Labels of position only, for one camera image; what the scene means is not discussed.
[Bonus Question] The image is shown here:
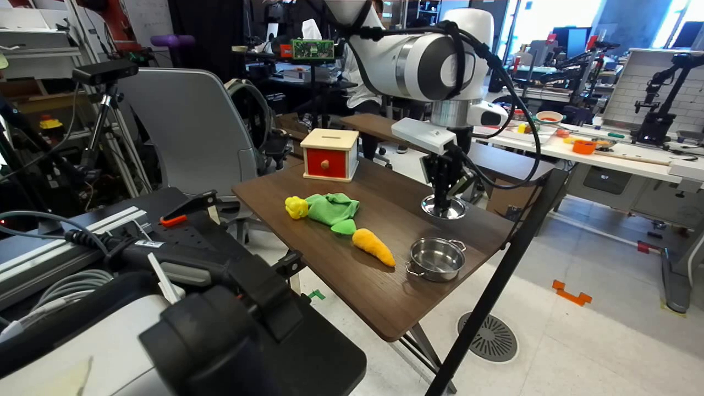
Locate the orange toy carrot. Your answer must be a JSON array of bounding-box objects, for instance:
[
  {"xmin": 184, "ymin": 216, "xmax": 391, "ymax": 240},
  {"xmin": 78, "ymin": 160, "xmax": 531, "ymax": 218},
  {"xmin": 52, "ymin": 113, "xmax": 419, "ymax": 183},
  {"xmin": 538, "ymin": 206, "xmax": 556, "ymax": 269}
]
[{"xmin": 350, "ymin": 226, "xmax": 398, "ymax": 270}]

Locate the brown wooden desk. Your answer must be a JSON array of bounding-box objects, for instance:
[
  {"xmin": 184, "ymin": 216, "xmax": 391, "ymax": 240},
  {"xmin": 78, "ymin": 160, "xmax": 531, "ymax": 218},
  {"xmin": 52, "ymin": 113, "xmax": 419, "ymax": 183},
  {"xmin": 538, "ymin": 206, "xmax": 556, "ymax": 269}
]
[{"xmin": 276, "ymin": 108, "xmax": 559, "ymax": 193}]

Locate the silver pot lid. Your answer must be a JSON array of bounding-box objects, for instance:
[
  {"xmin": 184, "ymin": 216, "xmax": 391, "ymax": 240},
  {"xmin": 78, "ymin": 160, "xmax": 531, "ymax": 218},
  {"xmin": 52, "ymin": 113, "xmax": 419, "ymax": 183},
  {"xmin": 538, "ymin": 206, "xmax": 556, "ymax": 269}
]
[{"xmin": 419, "ymin": 193, "xmax": 470, "ymax": 225}]

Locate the round floor drain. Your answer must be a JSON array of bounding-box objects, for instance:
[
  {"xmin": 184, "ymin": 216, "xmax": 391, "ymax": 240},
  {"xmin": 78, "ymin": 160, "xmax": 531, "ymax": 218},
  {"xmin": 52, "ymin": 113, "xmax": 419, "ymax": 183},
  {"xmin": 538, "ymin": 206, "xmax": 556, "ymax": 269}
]
[{"xmin": 455, "ymin": 309, "xmax": 520, "ymax": 365}]

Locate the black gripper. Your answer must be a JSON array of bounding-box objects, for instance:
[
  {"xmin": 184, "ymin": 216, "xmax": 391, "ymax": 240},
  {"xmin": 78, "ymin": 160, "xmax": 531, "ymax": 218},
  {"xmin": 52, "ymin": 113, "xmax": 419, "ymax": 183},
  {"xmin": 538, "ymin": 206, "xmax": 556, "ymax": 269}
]
[{"xmin": 428, "ymin": 128, "xmax": 475, "ymax": 208}]

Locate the orange floor marker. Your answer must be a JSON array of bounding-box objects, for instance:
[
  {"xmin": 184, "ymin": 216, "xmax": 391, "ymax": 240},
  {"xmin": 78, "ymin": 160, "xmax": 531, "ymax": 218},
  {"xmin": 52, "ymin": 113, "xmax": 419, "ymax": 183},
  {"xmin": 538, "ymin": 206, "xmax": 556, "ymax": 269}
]
[{"xmin": 549, "ymin": 276, "xmax": 595, "ymax": 308}]

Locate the white work table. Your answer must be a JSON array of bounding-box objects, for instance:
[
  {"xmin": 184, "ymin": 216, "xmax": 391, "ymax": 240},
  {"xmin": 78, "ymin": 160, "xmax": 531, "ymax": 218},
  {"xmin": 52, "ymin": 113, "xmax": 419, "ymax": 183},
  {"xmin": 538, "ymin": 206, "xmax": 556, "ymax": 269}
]
[{"xmin": 474, "ymin": 119, "xmax": 704, "ymax": 316}]

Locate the silver metal pot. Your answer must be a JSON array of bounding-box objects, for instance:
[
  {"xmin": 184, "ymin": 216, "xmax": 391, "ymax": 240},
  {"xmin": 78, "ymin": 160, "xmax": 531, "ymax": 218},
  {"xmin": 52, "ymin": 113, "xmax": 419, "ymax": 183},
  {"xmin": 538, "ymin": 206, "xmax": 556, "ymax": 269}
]
[{"xmin": 404, "ymin": 233, "xmax": 470, "ymax": 285}]

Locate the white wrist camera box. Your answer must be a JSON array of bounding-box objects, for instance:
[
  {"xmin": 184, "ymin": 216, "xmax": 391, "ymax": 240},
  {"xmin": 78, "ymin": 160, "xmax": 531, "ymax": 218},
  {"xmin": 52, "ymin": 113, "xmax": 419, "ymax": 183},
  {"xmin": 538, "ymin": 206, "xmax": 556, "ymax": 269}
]
[{"xmin": 390, "ymin": 116, "xmax": 461, "ymax": 159}]

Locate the wooden box with red drawer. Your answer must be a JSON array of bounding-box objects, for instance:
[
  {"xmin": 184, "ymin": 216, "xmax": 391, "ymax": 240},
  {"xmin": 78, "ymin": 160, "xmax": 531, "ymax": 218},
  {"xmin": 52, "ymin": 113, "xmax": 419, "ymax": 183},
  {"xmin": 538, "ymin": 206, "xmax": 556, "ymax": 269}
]
[{"xmin": 299, "ymin": 128, "xmax": 362, "ymax": 184}]

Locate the yellow toy corn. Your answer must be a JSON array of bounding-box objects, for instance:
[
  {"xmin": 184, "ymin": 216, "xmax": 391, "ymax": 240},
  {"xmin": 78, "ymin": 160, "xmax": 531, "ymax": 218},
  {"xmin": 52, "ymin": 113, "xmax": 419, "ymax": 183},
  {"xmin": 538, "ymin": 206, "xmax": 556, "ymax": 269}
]
[{"xmin": 282, "ymin": 193, "xmax": 312, "ymax": 221}]

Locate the grey mesh office chair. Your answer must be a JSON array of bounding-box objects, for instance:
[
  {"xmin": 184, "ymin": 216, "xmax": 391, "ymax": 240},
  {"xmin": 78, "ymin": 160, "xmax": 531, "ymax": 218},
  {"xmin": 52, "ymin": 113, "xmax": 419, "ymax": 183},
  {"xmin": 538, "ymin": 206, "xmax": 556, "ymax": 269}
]
[{"xmin": 109, "ymin": 65, "xmax": 265, "ymax": 201}]

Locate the black table leg frame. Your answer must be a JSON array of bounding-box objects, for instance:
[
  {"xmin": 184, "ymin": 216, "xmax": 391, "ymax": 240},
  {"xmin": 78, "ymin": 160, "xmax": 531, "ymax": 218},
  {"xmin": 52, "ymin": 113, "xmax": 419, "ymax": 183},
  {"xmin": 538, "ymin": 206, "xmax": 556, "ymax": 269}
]
[{"xmin": 400, "ymin": 166, "xmax": 576, "ymax": 396}]

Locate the black camera tripod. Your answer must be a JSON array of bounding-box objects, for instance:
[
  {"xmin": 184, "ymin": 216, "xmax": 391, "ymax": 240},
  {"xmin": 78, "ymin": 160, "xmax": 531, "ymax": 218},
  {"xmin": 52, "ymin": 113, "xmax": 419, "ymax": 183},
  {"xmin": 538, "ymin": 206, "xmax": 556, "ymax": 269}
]
[{"xmin": 71, "ymin": 57, "xmax": 153, "ymax": 201}]

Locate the green plush toy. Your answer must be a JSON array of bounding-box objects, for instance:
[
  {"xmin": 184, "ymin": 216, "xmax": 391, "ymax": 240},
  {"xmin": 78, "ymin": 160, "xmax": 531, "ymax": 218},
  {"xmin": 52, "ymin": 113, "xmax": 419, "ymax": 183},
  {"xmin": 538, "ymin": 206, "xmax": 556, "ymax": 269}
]
[{"xmin": 301, "ymin": 190, "xmax": 362, "ymax": 240}]

